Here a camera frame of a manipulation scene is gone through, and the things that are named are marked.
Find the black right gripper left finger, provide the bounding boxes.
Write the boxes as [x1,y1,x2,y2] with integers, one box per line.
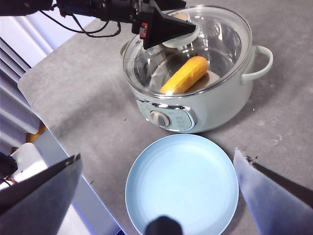
[0,153,83,235]

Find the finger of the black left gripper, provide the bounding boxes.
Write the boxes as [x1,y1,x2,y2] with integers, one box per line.
[156,0,188,14]
[143,0,197,49]

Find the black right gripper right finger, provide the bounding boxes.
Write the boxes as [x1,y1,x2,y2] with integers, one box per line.
[233,147,313,235]

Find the yellow corn cob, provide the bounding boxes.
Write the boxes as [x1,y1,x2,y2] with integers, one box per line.
[159,55,209,95]

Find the glass lid with green knob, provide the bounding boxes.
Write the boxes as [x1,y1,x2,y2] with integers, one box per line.
[123,6,253,98]

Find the blue round plate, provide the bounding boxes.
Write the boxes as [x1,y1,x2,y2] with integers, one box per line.
[125,134,240,235]

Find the pale green electric steamer pot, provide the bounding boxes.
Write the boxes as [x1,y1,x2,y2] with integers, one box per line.
[119,6,274,134]

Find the white box beside table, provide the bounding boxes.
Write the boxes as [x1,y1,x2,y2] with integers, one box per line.
[9,143,47,182]

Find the orange object beside table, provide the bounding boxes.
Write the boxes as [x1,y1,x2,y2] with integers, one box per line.
[25,123,47,143]

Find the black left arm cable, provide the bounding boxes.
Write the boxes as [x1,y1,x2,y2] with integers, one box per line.
[39,9,122,38]

